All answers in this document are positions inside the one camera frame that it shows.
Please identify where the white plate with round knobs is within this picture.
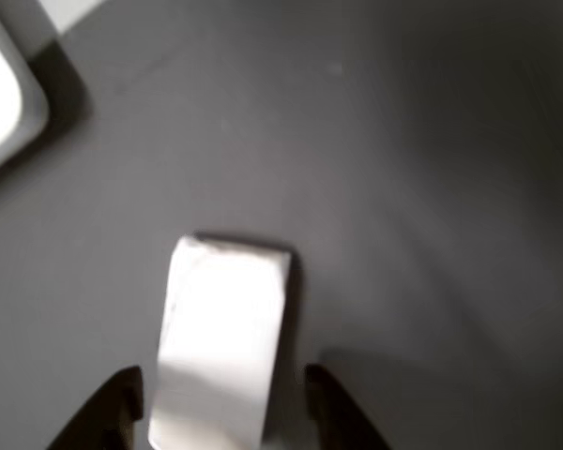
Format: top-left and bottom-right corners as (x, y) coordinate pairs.
(0, 0), (51, 184)

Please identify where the white block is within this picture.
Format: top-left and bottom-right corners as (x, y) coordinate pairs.
(147, 233), (295, 450)

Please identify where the grey table mat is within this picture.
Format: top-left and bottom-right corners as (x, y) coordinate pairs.
(0, 0), (563, 450)

